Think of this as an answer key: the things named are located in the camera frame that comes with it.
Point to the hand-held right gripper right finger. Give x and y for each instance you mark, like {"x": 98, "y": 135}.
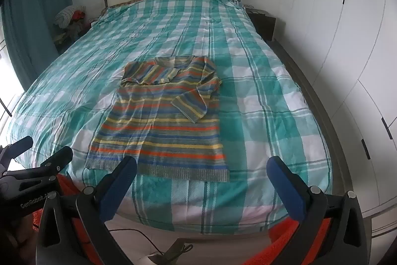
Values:
{"x": 288, "y": 187}

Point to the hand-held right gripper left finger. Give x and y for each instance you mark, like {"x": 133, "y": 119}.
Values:
{"x": 119, "y": 187}

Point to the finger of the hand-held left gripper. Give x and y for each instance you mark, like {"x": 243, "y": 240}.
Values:
{"x": 60, "y": 158}
{"x": 21, "y": 145}

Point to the striped knit sweater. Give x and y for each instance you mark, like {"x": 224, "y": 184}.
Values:
{"x": 161, "y": 128}

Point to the pile of clothes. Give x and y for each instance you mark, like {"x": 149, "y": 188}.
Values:
{"x": 73, "y": 30}

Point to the olive green cloth item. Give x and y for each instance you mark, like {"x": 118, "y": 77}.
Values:
{"x": 173, "y": 254}

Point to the green checkered bedsheet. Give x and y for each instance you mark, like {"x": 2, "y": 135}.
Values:
{"x": 248, "y": 97}

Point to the teal curtain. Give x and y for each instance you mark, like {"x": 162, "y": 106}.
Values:
{"x": 34, "y": 19}

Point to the white patterned pillow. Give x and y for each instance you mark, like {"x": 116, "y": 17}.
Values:
{"x": 65, "y": 16}

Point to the white wardrobe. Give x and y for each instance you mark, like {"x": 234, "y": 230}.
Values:
{"x": 341, "y": 35}

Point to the dark nightstand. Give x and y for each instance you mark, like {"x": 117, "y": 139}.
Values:
{"x": 263, "y": 24}

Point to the grey bed frame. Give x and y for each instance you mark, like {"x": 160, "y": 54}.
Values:
{"x": 333, "y": 144}

